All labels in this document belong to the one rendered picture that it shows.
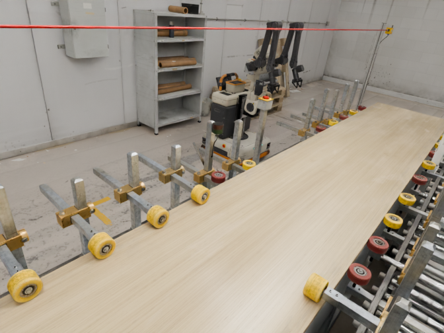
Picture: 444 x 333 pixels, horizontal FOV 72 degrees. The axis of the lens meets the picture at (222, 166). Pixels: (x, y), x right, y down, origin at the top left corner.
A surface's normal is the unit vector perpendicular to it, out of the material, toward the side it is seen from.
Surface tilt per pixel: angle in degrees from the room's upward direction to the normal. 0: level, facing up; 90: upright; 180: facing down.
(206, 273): 0
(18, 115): 90
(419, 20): 90
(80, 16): 90
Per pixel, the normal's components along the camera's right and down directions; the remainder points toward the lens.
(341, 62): -0.66, 0.30
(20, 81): 0.75, 0.38
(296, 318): 0.09, -0.88
